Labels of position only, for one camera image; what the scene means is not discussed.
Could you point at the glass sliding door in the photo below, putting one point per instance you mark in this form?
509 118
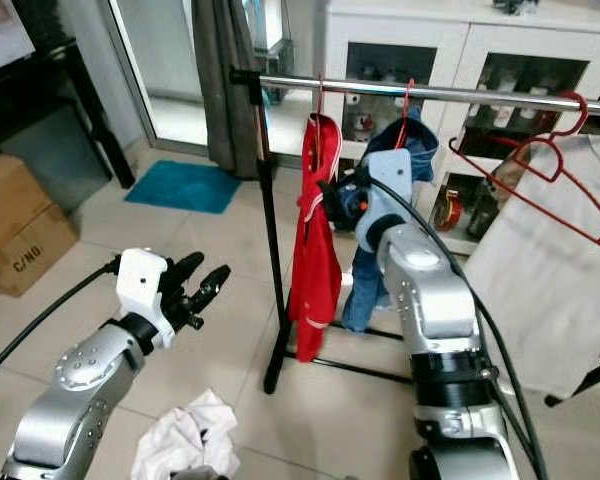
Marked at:
165 60

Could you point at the black chrome clothes rack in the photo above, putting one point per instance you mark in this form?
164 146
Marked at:
270 250

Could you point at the white computer case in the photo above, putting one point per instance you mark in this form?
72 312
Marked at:
0 40

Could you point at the teal floor mat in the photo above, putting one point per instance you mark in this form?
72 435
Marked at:
185 187

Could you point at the red shirt white trim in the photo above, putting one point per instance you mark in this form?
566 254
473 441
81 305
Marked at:
312 270

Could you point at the brown cardboard box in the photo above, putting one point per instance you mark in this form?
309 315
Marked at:
25 220

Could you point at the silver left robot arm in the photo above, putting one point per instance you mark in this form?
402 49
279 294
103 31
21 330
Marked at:
85 372

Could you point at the black table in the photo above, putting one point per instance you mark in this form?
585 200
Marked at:
70 80

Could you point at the grey curtain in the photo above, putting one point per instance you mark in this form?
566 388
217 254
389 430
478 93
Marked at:
230 90

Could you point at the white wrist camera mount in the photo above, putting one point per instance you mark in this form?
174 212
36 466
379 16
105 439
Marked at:
140 285
386 210

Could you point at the white crumpled cloth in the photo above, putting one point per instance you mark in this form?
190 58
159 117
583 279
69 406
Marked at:
190 440

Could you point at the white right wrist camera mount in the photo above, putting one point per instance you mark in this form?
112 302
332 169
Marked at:
386 210

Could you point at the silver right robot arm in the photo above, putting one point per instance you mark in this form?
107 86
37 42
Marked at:
440 300

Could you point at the blue jeans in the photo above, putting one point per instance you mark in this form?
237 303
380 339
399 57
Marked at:
365 282

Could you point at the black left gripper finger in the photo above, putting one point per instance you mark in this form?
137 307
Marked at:
212 282
185 266

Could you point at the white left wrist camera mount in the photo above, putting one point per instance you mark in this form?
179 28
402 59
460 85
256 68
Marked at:
140 285

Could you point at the white glass-door cabinet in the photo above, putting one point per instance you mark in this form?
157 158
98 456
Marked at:
460 25

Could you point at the red clothes hanger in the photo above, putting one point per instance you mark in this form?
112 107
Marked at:
404 120
321 100
520 190

